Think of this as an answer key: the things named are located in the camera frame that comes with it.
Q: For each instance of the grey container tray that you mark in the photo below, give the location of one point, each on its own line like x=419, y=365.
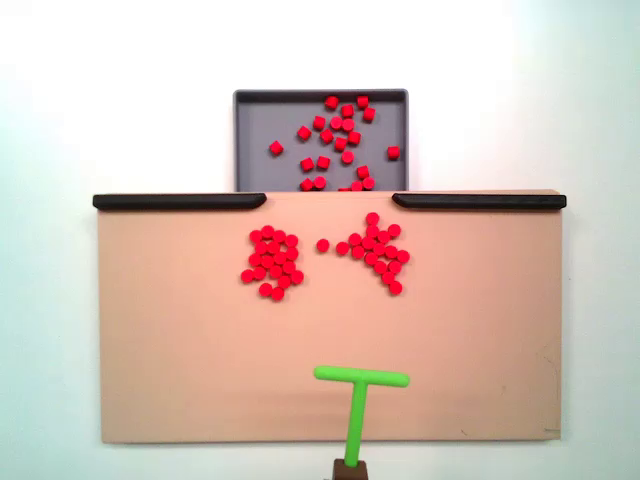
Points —
x=260, y=165

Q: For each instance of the black edge rail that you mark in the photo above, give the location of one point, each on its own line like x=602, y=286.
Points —
x=480, y=201
x=175, y=202

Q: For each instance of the beige flat board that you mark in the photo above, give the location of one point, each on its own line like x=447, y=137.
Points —
x=175, y=350

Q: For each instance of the green T-shaped pusher tool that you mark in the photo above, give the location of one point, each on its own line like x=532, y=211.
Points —
x=357, y=415

